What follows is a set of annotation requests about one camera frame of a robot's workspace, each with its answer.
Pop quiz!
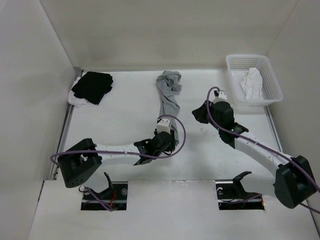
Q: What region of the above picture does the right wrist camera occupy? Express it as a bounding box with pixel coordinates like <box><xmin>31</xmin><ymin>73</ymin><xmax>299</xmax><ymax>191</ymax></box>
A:
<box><xmin>213</xmin><ymin>90</ymin><xmax>228</xmax><ymax>104</ymax></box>

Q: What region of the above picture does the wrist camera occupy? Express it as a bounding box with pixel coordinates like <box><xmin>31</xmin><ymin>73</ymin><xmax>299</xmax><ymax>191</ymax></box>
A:
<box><xmin>213</xmin><ymin>90</ymin><xmax>228</xmax><ymax>104</ymax></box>
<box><xmin>156</xmin><ymin>118</ymin><xmax>172</xmax><ymax>134</ymax></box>

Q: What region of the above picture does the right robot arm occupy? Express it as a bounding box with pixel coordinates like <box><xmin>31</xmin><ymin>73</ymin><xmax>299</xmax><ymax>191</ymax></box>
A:
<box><xmin>192</xmin><ymin>100</ymin><xmax>320</xmax><ymax>209</ymax></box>

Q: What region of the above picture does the crumpled white tank top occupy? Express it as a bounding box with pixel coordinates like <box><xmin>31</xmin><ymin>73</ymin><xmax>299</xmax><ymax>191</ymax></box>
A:
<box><xmin>240</xmin><ymin>67</ymin><xmax>263</xmax><ymax>100</ymax></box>

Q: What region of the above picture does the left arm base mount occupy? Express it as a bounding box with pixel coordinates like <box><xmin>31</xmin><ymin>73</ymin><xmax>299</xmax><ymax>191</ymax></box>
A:
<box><xmin>78</xmin><ymin>173</ymin><xmax>129</xmax><ymax>212</ymax></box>

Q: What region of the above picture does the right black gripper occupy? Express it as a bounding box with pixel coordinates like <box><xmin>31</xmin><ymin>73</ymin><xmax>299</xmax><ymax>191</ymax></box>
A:
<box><xmin>192</xmin><ymin>101</ymin><xmax>224</xmax><ymax>133</ymax></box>

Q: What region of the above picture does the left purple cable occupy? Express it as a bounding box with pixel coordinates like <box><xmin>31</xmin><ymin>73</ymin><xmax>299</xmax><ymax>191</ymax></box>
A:
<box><xmin>50</xmin><ymin>114</ymin><xmax>188</xmax><ymax>213</ymax></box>

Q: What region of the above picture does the grey tank top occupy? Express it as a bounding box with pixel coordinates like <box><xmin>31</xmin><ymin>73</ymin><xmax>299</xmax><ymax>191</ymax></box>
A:
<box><xmin>155</xmin><ymin>70</ymin><xmax>183</xmax><ymax>147</ymax></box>

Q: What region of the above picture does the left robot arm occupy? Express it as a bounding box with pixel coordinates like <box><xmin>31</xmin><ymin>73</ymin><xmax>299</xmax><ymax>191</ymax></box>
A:
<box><xmin>57</xmin><ymin>130</ymin><xmax>176</xmax><ymax>200</ymax></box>

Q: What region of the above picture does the folded black tank top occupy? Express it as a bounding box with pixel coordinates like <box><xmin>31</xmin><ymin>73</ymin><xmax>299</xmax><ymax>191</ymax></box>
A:
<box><xmin>71</xmin><ymin>71</ymin><xmax>114</xmax><ymax>105</ymax></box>

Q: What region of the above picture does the white plastic basket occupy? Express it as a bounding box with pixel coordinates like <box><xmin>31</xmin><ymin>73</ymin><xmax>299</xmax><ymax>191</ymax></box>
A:
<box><xmin>225</xmin><ymin>54</ymin><xmax>284</xmax><ymax>107</ymax></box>

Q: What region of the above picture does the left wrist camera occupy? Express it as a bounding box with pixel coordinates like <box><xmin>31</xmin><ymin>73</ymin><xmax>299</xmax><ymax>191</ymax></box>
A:
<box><xmin>156</xmin><ymin>118</ymin><xmax>172</xmax><ymax>134</ymax></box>

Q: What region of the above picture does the folded white tank top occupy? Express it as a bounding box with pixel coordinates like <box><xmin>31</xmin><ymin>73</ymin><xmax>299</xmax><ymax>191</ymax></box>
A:
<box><xmin>67</xmin><ymin>77</ymin><xmax>88</xmax><ymax>108</ymax></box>

